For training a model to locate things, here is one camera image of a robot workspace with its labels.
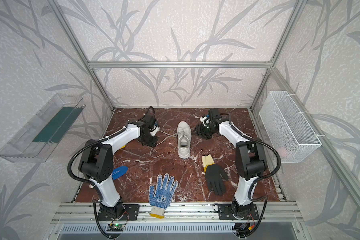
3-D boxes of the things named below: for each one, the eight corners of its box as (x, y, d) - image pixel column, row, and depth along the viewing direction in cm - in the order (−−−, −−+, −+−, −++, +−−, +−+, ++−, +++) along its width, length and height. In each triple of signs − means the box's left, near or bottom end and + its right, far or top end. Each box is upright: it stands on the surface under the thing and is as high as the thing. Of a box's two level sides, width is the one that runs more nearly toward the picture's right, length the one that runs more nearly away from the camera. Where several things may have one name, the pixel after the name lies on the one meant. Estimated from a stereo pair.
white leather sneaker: (176, 158, 95) (175, 151, 87) (178, 126, 112) (178, 117, 104) (191, 158, 95) (191, 151, 87) (191, 126, 112) (191, 117, 104)
